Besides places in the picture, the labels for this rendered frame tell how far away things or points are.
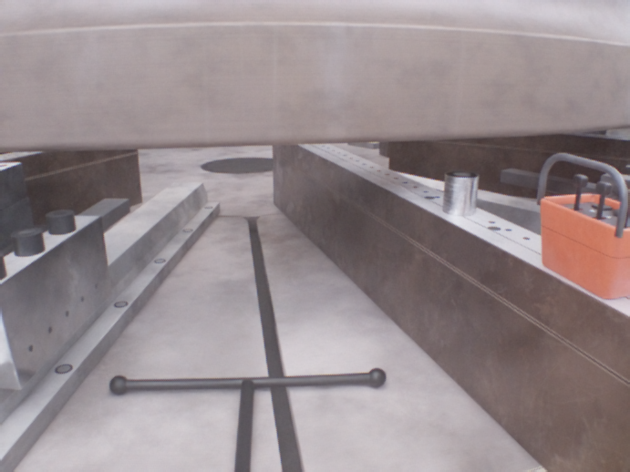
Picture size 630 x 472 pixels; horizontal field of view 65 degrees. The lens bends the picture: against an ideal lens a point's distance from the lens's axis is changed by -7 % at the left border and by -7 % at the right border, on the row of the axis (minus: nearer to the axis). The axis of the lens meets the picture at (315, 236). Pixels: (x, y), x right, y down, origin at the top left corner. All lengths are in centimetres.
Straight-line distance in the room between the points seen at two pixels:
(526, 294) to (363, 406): 44
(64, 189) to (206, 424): 164
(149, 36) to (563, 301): 97
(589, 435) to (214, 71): 101
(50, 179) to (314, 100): 159
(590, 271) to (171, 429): 86
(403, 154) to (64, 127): 231
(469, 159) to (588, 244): 227
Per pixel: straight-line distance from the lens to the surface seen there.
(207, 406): 123
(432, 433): 116
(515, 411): 115
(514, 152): 310
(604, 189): 94
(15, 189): 128
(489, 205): 237
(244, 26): 118
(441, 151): 316
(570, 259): 95
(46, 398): 127
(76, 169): 262
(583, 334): 96
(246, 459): 104
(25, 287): 110
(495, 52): 140
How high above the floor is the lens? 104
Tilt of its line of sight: 19 degrees down
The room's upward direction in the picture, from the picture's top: straight up
